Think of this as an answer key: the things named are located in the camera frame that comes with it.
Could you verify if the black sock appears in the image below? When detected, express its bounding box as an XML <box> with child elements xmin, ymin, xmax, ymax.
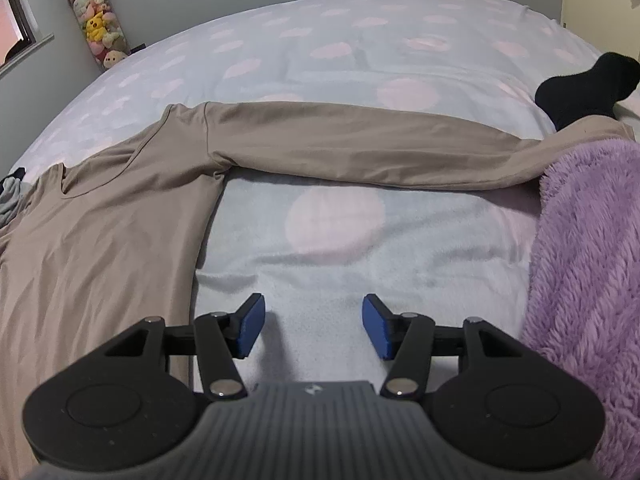
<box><xmin>535</xmin><ymin>52</ymin><xmax>640</xmax><ymax>132</ymax></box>

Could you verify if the clear tube of plush toys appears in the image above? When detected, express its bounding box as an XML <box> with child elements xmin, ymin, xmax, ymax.
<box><xmin>54</xmin><ymin>0</ymin><xmax>132</xmax><ymax>72</ymax></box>

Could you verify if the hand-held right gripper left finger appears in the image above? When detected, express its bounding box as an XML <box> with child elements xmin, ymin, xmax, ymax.
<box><xmin>104</xmin><ymin>293</ymin><xmax>266</xmax><ymax>401</ymax></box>

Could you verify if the beige long-sleeve shirt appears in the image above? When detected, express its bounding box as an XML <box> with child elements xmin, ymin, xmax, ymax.
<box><xmin>0</xmin><ymin>101</ymin><xmax>637</xmax><ymax>476</ymax></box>

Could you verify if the purple fluffy blanket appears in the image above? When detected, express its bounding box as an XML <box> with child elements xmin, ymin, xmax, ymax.
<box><xmin>520</xmin><ymin>139</ymin><xmax>640</xmax><ymax>480</ymax></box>

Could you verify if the grey cloth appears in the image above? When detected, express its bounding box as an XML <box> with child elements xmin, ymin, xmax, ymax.
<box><xmin>0</xmin><ymin>167</ymin><xmax>36</xmax><ymax>228</ymax></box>

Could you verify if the window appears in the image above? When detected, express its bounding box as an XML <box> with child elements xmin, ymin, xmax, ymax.
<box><xmin>0</xmin><ymin>0</ymin><xmax>55</xmax><ymax>78</ymax></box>

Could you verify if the dotted light bed cover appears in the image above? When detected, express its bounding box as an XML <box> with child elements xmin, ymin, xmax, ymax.
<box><xmin>7</xmin><ymin>0</ymin><xmax>640</xmax><ymax>396</ymax></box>

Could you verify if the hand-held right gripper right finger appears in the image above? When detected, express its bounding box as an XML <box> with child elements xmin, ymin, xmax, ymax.
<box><xmin>362</xmin><ymin>293</ymin><xmax>526</xmax><ymax>401</ymax></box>

